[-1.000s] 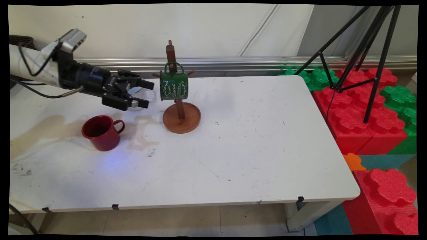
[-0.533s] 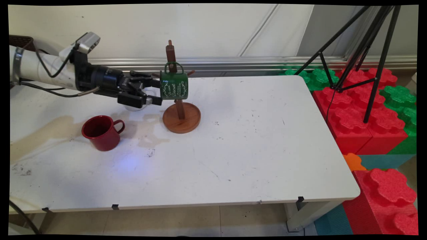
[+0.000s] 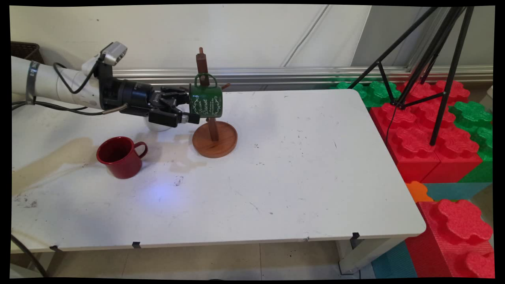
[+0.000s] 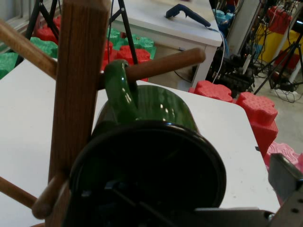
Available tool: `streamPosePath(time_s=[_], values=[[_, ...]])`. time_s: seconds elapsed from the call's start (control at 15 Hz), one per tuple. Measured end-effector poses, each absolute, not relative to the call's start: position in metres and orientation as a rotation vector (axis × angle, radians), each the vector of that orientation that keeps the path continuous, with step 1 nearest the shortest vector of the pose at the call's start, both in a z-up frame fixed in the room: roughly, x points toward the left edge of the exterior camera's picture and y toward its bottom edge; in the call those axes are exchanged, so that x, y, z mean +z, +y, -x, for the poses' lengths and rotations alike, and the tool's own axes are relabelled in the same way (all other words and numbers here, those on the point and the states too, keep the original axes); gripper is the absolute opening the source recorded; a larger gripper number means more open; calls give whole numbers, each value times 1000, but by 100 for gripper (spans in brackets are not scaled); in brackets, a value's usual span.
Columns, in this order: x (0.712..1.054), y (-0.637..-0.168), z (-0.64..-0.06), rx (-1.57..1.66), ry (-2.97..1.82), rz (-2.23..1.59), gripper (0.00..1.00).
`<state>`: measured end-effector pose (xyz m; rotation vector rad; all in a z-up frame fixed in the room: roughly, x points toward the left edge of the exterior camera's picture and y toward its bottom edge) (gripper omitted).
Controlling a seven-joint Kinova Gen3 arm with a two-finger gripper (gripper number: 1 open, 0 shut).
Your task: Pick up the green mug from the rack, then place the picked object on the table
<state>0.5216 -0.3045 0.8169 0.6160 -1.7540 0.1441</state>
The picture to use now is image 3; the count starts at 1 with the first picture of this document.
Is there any red enamel mug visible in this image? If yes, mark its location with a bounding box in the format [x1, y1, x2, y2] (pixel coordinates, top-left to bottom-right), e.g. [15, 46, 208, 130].
[96, 136, 149, 179]

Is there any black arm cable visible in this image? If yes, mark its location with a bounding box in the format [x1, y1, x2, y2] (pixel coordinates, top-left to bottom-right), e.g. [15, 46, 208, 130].
[11, 62, 104, 116]

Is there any grey sleeved cable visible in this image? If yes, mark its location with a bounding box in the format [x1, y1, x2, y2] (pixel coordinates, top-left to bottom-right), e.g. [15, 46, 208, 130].
[102, 103, 129, 116]

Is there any teal foam mat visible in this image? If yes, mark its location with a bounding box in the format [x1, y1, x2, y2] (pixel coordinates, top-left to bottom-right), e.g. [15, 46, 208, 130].
[370, 240, 419, 279]

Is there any black tripod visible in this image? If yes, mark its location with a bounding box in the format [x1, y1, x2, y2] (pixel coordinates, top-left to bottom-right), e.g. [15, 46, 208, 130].
[347, 6, 476, 147]

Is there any metal wall rail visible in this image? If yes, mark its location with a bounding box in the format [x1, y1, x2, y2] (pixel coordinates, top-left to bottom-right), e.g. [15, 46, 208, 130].
[112, 66, 494, 86]

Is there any orange foam piece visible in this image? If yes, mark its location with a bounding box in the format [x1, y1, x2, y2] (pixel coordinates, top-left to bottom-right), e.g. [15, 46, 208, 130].
[405, 181, 434, 204]

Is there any black floor cable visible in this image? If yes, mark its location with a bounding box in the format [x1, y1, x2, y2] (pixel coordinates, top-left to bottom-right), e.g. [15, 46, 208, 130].
[11, 234, 49, 278]

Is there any wooden mug tree stand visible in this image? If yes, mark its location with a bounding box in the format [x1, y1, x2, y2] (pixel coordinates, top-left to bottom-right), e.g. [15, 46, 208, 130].
[180, 47, 239, 159]

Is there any white table leg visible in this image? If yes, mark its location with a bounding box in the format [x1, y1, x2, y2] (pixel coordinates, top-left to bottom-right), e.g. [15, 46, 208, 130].
[337, 236, 408, 275]

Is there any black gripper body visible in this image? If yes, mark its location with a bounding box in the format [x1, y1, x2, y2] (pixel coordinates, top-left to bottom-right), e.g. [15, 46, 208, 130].
[113, 79, 167, 118]

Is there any green foam block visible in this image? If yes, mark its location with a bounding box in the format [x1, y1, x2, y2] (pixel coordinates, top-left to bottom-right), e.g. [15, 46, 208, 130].
[329, 80, 401, 108]
[449, 101, 494, 183]

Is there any green printed enamel mug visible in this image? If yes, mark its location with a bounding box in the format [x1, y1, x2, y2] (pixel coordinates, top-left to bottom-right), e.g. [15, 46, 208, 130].
[189, 73, 224, 120]

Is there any large red foam block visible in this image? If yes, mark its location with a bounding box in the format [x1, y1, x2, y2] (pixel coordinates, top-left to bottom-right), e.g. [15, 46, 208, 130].
[368, 80, 484, 184]

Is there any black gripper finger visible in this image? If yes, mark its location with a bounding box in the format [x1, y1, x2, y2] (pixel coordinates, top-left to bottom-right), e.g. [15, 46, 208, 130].
[148, 106, 201, 128]
[159, 85, 191, 102]

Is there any dark wicker basket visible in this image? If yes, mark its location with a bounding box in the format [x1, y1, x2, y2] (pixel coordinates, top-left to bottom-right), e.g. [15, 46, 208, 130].
[11, 41, 44, 64]

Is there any metal hose clamp band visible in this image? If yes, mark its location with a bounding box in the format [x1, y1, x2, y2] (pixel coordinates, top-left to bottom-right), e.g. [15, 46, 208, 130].
[26, 60, 41, 105]

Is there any white enamel mug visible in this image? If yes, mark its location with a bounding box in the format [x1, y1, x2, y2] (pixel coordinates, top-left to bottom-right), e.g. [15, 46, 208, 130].
[144, 103, 186, 132]

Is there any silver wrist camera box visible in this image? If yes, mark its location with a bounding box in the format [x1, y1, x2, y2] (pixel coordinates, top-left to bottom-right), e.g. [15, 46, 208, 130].
[100, 41, 128, 67]

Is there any thin black tripod cable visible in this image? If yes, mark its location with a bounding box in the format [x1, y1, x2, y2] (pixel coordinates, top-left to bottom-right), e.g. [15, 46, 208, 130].
[385, 103, 399, 147]

